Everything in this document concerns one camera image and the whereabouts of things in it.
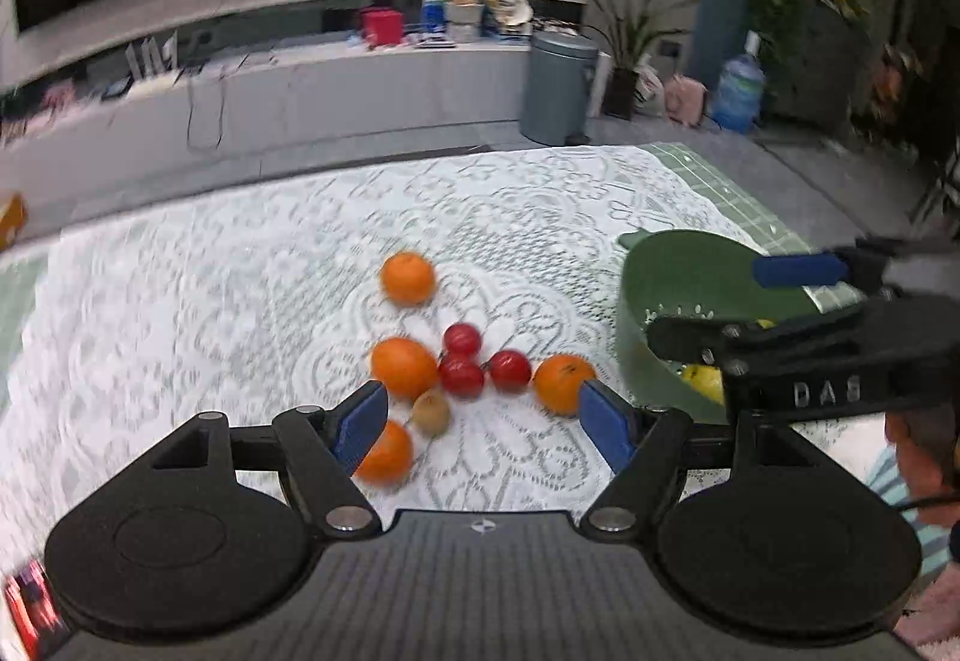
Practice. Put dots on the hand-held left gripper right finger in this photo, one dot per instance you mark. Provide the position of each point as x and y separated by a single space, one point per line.
606 427

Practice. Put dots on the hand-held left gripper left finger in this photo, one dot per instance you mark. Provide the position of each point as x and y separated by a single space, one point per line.
364 422

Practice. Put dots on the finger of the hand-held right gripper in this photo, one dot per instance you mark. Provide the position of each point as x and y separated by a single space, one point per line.
720 335
799 269

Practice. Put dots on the orange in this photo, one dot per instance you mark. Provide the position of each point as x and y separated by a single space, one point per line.
403 367
391 455
409 277
561 382

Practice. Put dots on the yellow lemon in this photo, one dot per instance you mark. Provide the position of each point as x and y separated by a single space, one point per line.
705 383

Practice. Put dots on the green colander bowl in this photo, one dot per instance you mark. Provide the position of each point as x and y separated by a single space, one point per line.
675 286

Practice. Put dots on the brown kiwi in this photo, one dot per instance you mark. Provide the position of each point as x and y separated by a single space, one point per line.
431 412

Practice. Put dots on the red cherry tomato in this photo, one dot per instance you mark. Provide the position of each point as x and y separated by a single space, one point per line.
461 338
510 370
460 377

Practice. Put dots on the person's right forearm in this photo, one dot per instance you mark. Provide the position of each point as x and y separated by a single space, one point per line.
919 533

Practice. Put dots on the white lace tablecloth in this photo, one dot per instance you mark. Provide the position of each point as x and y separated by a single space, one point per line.
225 301

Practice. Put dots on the blue water bottle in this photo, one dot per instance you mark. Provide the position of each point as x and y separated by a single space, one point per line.
739 87

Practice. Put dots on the pink round appliance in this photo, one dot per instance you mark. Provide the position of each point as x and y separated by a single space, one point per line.
684 100

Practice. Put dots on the white plastic bag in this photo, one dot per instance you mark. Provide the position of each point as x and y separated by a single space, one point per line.
649 90

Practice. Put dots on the potted plant with long leaves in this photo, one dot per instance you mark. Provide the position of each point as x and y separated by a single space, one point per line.
619 95

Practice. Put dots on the pink cloth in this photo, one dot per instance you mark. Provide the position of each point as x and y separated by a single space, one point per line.
930 620

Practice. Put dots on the grey pedal trash can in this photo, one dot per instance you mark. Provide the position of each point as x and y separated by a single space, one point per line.
559 87

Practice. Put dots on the grey television counter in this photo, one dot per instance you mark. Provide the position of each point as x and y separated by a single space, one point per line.
337 99

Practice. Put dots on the red and black object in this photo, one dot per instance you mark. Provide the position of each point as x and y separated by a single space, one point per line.
30 605

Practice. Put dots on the red box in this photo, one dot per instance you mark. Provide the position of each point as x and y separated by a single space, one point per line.
382 27

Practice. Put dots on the orange wooden box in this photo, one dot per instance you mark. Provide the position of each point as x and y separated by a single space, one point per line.
11 218

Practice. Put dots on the blue box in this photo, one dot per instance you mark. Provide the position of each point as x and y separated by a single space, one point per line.
433 15

